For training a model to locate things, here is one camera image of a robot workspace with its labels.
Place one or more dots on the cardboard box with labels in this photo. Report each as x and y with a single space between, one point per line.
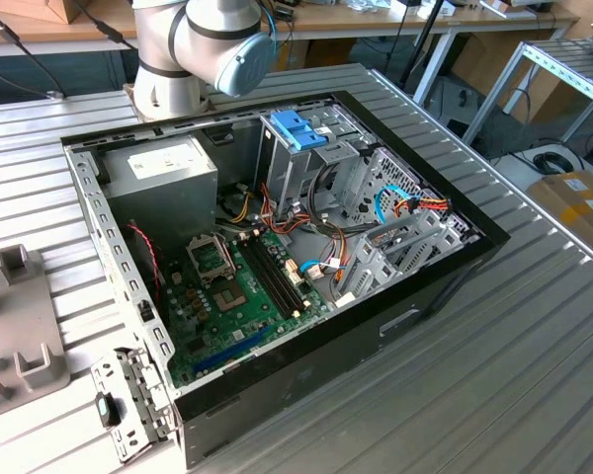
573 207

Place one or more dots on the grey parts rack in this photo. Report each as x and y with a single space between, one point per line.
25 316

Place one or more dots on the white board connector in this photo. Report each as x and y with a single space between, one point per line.
294 273

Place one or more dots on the black grey PC case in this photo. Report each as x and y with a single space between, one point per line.
326 375

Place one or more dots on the metal disk bay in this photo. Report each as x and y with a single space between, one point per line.
375 266

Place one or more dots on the perforated metal drive cage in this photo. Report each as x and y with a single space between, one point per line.
395 170

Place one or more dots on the wooden desk white frame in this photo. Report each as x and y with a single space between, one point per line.
474 21

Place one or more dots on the black plastic case latch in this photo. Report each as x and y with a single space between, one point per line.
223 137

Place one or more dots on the large brown cardboard box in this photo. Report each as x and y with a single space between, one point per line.
499 64

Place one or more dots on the blue plastic bay latch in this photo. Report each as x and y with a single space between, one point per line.
296 131

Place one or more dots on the grey power supply unit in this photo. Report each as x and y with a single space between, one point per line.
163 207

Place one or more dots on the blue expansion slot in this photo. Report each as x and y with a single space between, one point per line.
232 348

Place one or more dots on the black tripod pole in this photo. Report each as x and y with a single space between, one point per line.
425 39

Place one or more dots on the small brown cardboard box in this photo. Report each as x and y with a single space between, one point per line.
34 7

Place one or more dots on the metal card retainer bracket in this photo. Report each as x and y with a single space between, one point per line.
138 390

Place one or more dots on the CPU socket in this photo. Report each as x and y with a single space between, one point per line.
229 298

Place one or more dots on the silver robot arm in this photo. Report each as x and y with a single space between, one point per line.
158 44

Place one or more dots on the black RAM slot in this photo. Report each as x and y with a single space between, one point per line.
270 278
263 280
283 273
277 275

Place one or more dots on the black retainer latch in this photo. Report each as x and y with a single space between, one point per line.
108 410

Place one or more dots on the black chassis switch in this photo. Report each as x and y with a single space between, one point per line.
145 310

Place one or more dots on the green motherboard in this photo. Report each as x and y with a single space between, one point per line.
249 328

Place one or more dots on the metal slat rack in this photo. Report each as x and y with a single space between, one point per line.
563 64

